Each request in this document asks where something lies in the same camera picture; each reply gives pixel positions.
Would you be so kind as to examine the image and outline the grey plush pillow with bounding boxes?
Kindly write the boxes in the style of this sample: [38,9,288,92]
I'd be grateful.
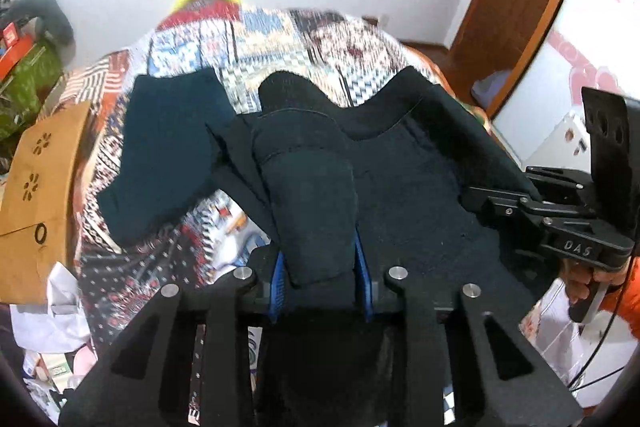
[7,0,76,52]

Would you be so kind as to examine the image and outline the brown cardboard box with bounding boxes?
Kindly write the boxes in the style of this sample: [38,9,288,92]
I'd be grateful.
[0,99,93,305]

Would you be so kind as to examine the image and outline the white cabinet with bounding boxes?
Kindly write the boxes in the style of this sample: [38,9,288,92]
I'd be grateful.
[522,109,596,170]

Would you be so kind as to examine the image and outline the light blue bag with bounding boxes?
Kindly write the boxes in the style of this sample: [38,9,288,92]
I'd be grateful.
[472,69,513,108]

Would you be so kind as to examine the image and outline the green patterned bag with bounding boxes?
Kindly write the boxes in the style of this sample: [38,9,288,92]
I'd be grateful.
[0,39,66,142]

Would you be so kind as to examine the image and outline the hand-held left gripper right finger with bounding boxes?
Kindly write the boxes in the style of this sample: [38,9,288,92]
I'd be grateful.
[354,237,585,427]

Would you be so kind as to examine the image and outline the small red box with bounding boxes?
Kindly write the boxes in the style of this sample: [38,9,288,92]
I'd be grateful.
[0,22,23,52]

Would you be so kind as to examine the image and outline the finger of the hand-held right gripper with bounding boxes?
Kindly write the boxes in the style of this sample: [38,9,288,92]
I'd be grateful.
[524,164,597,208]
[462,186,553,228]

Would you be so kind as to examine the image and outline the clear plastic bag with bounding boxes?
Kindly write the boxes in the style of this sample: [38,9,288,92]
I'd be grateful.
[520,282,640,408]

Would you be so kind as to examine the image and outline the person's right hand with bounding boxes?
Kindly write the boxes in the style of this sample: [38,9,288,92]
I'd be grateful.
[557,257,626,308]

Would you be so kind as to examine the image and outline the black pants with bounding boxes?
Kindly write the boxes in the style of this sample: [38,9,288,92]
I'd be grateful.
[205,66,556,427]

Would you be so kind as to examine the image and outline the pink cartoon wall sticker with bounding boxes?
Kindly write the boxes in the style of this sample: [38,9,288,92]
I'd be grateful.
[545,29,623,105]

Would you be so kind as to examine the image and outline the patchwork quilt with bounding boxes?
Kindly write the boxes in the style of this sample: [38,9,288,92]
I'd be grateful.
[47,4,521,427]

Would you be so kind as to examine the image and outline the teal folded pants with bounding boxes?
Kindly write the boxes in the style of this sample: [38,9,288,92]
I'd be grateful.
[97,67,238,248]

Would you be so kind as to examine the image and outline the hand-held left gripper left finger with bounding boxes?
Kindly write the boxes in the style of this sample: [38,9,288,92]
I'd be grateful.
[59,249,288,427]

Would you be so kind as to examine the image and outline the orange box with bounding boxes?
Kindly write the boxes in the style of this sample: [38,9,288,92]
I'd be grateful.
[0,34,38,80]

